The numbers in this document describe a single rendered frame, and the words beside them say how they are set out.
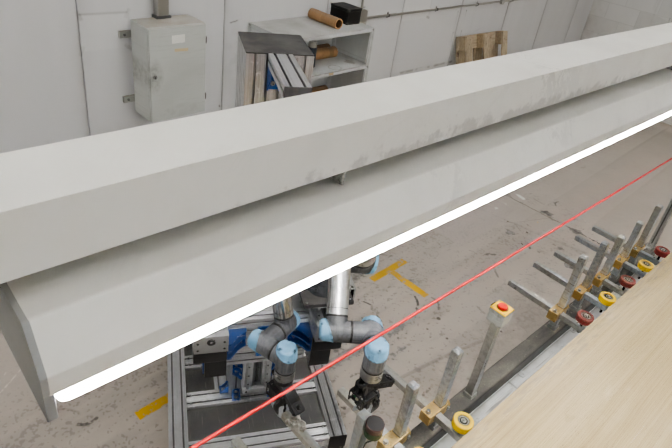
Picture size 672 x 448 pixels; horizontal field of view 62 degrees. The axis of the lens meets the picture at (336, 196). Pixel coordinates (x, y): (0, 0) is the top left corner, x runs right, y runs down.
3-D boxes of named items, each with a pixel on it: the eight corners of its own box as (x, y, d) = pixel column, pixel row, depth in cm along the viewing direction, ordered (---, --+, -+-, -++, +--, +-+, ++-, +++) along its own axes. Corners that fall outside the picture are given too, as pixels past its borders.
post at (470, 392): (462, 393, 249) (489, 319, 226) (468, 388, 252) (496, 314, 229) (470, 400, 247) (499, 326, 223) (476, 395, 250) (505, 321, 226)
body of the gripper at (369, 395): (346, 399, 193) (351, 375, 186) (364, 388, 198) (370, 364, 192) (361, 415, 188) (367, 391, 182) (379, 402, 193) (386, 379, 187)
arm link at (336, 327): (330, 196, 196) (320, 341, 182) (361, 199, 197) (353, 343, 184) (327, 205, 207) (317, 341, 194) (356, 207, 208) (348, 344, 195)
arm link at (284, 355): (283, 333, 200) (303, 345, 197) (281, 355, 206) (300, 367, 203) (270, 346, 195) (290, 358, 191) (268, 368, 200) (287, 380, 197)
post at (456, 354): (424, 429, 235) (451, 348, 210) (429, 424, 237) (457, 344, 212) (431, 435, 233) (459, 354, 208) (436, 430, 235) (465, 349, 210)
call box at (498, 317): (485, 320, 226) (490, 305, 222) (494, 313, 231) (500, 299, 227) (499, 330, 222) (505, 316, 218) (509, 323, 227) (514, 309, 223)
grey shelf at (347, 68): (238, 203, 482) (247, 22, 402) (314, 175, 541) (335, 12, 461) (271, 228, 458) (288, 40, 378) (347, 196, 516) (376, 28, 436)
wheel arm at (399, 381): (378, 371, 242) (379, 364, 239) (383, 368, 244) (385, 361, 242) (457, 445, 216) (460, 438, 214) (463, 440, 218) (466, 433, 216)
